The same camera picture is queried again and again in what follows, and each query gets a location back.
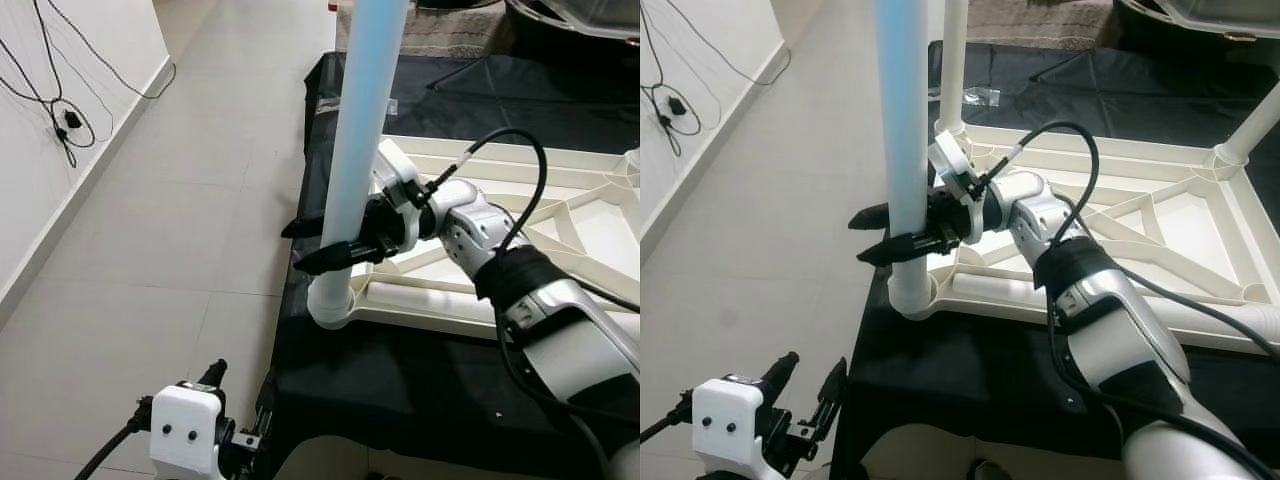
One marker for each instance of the white plastic children table top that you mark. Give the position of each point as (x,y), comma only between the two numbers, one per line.
(600,230)
(1180,220)

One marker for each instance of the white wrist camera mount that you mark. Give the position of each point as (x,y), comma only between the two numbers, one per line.
(395,175)
(730,425)
(185,430)
(950,160)

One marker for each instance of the beige patterned cloth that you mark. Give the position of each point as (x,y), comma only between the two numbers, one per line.
(1040,25)
(450,30)

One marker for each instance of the black wok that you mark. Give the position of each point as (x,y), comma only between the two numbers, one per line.
(1190,25)
(560,40)

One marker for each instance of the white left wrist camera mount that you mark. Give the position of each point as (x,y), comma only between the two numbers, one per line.
(185,430)
(730,425)

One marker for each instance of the clear plastic wrap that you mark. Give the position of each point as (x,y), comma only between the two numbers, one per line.
(980,97)

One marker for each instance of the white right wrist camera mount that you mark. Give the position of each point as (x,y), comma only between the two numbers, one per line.
(395,175)
(950,160)

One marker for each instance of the black power adapter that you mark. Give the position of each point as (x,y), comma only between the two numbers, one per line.
(70,120)
(677,105)

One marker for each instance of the grey robot right foot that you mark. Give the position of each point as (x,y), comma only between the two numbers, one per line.
(380,475)
(987,470)

